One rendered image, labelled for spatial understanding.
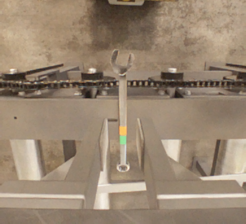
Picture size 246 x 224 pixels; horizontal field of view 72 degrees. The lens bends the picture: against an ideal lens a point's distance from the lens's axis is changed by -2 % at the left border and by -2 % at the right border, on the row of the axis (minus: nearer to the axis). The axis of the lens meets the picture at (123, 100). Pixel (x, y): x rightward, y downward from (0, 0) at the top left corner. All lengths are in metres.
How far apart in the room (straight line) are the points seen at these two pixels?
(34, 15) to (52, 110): 1.36
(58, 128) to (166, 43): 1.29
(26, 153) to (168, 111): 0.61
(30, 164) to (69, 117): 0.49
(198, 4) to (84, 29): 0.94
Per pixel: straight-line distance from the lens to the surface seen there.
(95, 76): 0.61
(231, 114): 0.41
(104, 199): 0.86
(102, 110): 0.35
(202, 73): 1.28
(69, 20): 1.57
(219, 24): 1.70
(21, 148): 0.79
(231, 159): 0.85
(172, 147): 0.70
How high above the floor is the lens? 1.49
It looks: 74 degrees down
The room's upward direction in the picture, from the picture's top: 179 degrees counter-clockwise
